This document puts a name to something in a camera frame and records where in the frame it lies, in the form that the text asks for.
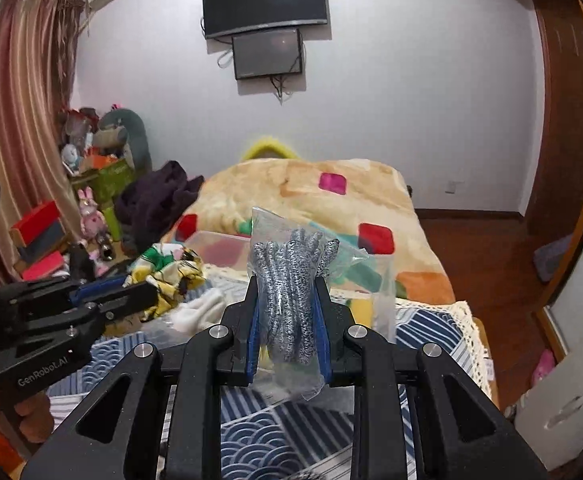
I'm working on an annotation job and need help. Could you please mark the small black wall monitor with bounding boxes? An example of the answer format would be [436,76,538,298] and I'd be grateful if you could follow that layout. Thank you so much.
[231,28,305,81]

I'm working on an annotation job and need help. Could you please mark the brown wooden wardrobe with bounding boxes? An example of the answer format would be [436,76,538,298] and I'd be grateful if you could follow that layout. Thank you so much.
[520,0,583,307]

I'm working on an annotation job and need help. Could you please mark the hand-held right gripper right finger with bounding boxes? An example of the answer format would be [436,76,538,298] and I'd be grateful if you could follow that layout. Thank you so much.
[314,279,558,480]

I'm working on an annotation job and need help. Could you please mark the colourful patchwork fleece blanket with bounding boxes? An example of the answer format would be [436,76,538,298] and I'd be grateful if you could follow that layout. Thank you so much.
[163,158,455,307]

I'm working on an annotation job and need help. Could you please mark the grey purple cushion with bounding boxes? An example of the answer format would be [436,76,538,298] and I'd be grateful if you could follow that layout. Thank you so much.
[533,233,575,284]

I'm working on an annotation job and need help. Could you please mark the black cable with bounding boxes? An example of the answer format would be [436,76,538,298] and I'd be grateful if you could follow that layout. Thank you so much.
[268,75,293,105]

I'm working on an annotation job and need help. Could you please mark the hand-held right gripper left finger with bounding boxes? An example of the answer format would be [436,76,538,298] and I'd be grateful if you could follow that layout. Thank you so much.
[24,276,261,480]

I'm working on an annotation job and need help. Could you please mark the yellow plush item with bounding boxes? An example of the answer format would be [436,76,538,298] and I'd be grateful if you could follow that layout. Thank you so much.
[238,137,301,162]

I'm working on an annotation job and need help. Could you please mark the bagged grey knit gloves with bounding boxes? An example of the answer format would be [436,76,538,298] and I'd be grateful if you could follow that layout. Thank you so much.
[248,205,372,403]

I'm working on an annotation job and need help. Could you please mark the yellow-green printed cloth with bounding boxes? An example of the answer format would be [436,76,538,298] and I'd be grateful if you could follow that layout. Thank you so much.
[123,242,208,324]

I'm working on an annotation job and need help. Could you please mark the green box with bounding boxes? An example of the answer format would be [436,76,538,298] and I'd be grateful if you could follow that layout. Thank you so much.
[70,157,138,242]

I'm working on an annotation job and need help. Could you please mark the large black wall television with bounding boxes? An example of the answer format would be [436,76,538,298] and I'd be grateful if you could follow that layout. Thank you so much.
[202,0,330,41]

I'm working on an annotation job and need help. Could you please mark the pink item on floor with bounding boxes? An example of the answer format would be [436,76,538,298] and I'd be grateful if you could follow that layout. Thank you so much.
[531,349,557,387]

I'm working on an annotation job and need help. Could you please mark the dark purple cloth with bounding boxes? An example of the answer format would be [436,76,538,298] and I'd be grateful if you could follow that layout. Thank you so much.
[114,160,205,257]

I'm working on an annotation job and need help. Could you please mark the clear plastic storage box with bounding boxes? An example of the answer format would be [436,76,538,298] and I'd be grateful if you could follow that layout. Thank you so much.
[184,231,398,347]

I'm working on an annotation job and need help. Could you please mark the white drawer cabinet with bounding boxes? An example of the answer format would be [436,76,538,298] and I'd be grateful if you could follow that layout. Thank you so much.
[513,238,583,472]

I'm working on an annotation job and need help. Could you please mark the blue wave-pattern bed cloth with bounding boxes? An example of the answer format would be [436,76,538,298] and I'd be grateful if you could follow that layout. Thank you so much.
[46,279,495,480]

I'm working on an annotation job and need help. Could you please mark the person's left hand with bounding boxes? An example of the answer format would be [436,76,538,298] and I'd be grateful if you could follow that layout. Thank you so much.
[14,393,55,444]

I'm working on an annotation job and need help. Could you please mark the small white plush toy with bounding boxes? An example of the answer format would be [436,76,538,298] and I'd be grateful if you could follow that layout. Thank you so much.
[61,143,83,172]

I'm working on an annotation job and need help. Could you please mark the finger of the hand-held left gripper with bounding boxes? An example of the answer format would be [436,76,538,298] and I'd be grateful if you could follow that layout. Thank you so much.
[0,274,128,318]
[4,281,161,357]

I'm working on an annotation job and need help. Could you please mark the pink flat box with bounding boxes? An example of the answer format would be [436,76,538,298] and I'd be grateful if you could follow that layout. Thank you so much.
[20,251,68,282]

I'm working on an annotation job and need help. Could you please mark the grey plush toy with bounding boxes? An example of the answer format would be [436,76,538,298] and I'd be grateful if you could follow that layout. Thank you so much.
[96,107,153,174]

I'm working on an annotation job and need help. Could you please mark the striped pink curtain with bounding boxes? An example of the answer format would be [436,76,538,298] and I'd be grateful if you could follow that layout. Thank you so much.
[0,0,83,287]

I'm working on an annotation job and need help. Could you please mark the red and grey box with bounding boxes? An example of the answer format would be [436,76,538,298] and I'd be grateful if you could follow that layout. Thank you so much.
[8,200,68,262]

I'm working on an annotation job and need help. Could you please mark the white fluffy cloth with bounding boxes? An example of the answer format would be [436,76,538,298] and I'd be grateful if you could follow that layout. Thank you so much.
[168,287,228,334]

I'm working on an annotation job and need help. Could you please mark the pink bunny plush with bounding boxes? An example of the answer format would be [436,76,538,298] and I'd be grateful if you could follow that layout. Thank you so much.
[77,186,108,249]

